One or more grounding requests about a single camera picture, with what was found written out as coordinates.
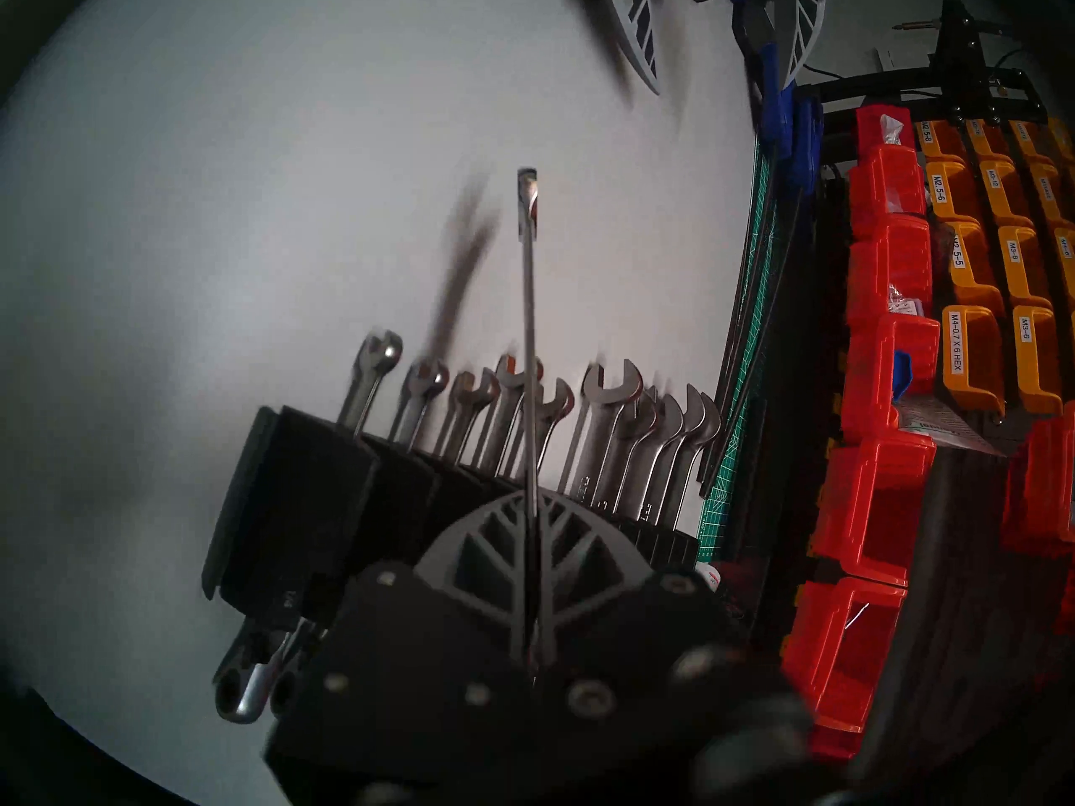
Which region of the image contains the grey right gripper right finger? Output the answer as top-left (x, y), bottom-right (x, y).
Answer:
top-left (536, 489), bottom-right (809, 806)

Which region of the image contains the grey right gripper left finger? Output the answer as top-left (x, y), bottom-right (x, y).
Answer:
top-left (267, 489), bottom-right (533, 806)

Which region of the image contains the chrome ratchet combination wrench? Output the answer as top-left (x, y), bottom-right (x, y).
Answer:
top-left (517, 168), bottom-right (543, 671)

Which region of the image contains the black stepped wrench case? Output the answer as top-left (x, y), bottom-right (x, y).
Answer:
top-left (202, 406), bottom-right (702, 637)

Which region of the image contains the green cutting mat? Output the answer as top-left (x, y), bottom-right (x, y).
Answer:
top-left (697, 149), bottom-right (773, 562)

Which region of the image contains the orange bin labelled M2.5-8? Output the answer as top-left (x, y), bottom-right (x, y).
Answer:
top-left (915, 120), bottom-right (967, 163)

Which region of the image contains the orange bin labelled M2.5-6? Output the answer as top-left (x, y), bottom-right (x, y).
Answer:
top-left (924, 160), bottom-right (979, 226)

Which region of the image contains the small orange parts bin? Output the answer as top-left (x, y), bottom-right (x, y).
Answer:
top-left (1012, 120), bottom-right (1055, 163)
top-left (1033, 162), bottom-right (1075, 226)
top-left (964, 120), bottom-right (1013, 163)

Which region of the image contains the orange bin labelled M3-12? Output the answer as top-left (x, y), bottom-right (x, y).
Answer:
top-left (978, 162), bottom-right (1038, 226)

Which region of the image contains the orange bin labelled M2.5-5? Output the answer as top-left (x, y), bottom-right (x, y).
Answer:
top-left (941, 221), bottom-right (1004, 314)

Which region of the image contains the white user manual sheet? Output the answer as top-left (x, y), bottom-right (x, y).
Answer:
top-left (899, 393), bottom-right (1004, 457)

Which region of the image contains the orange bin labelled M3-8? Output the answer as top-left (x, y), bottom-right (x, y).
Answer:
top-left (999, 225), bottom-right (1063, 310)

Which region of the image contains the orange bin labelled M4-6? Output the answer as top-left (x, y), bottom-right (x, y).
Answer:
top-left (1054, 225), bottom-right (1075, 310)

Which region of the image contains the orange bin labelled M4 HEX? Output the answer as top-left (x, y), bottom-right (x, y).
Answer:
top-left (941, 305), bottom-right (1009, 415)

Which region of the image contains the orange bin labelled M3-6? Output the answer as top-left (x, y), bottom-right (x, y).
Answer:
top-left (1012, 305), bottom-right (1067, 415)

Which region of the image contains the black metal frame stand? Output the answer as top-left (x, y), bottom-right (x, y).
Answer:
top-left (798, 0), bottom-right (1051, 125)

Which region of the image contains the grey metal pegboard wall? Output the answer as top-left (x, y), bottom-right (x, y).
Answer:
top-left (873, 410), bottom-right (1075, 780)

